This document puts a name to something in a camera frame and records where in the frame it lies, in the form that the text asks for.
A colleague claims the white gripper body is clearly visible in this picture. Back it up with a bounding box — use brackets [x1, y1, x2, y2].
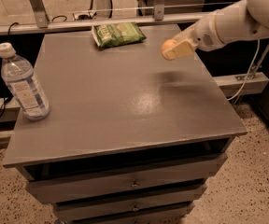
[194, 12, 225, 51]

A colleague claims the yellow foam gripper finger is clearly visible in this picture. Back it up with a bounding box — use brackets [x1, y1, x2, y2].
[165, 40, 198, 61]
[173, 24, 195, 42]

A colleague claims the orange fruit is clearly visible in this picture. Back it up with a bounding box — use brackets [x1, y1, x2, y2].
[161, 39, 176, 59]

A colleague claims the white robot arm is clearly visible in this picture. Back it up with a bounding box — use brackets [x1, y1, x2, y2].
[162, 0, 269, 61]

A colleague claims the green jalapeno chip bag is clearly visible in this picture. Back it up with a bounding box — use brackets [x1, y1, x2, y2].
[92, 22, 146, 49]

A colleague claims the white power strip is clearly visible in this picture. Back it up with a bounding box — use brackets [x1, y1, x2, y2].
[73, 12, 96, 21]

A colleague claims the grey drawer cabinet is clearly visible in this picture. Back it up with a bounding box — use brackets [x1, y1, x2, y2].
[4, 25, 246, 224]

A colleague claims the clear plastic water bottle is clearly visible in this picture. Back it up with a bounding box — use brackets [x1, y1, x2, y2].
[0, 42, 50, 120]

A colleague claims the white cable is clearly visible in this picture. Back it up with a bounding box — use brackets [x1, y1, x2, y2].
[227, 37, 262, 102]

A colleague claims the grey metal rail frame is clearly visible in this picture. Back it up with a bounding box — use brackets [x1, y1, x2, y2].
[0, 0, 269, 37]

